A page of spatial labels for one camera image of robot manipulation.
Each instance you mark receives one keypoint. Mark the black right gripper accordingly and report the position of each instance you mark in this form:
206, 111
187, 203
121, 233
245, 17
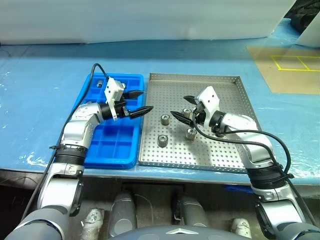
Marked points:
198, 113

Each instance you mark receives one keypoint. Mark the brown cardboard sheet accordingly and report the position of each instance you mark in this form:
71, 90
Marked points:
287, 80

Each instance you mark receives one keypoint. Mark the blue plastic compartment tray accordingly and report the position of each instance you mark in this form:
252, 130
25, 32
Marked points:
120, 150

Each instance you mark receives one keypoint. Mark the grey robot chest cover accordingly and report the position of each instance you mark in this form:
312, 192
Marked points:
175, 235

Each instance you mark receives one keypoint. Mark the blue plastic table cover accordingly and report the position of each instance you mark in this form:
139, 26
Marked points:
37, 100

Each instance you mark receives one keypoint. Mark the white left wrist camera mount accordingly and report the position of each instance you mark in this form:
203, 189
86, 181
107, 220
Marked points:
112, 90

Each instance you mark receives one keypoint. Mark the white grey foot piece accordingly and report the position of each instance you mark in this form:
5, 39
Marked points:
93, 220
241, 227

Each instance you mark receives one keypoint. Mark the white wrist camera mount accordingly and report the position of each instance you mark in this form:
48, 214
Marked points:
112, 90
210, 98

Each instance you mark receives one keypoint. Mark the blue crate under table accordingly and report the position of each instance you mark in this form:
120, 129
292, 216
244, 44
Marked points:
237, 189

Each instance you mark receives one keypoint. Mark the perforated steel tray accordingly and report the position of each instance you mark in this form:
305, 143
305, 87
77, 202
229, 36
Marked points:
212, 155

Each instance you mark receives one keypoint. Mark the metal roller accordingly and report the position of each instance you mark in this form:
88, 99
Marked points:
162, 140
190, 133
186, 111
99, 82
165, 119

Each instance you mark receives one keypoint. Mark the white foam board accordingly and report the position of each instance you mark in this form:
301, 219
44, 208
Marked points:
150, 20

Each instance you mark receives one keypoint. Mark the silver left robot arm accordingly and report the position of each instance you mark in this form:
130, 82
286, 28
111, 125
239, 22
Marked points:
82, 120

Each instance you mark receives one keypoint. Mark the white slanted panel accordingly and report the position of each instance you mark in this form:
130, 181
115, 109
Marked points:
311, 33

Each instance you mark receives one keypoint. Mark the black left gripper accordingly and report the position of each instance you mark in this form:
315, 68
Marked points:
121, 111

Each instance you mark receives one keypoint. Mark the black bulky object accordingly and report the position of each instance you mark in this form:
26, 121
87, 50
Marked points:
300, 17

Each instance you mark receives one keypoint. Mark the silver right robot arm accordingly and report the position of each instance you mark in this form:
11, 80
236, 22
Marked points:
240, 122

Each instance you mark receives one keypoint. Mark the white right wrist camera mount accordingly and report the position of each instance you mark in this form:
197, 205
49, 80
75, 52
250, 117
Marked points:
210, 98

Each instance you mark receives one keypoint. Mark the grey rounded leg cover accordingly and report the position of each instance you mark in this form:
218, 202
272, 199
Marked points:
192, 212
123, 212

